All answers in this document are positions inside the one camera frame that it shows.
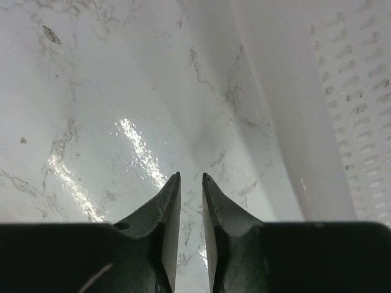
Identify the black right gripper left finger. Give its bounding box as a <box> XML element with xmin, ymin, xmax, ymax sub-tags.
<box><xmin>113</xmin><ymin>172</ymin><xmax>181</xmax><ymax>292</ymax></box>

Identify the white plastic basket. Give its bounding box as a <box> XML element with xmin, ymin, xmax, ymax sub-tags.
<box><xmin>231</xmin><ymin>1</ymin><xmax>390</xmax><ymax>225</ymax></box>

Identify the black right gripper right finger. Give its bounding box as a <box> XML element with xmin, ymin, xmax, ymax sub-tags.
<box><xmin>202</xmin><ymin>173</ymin><xmax>265</xmax><ymax>292</ymax></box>

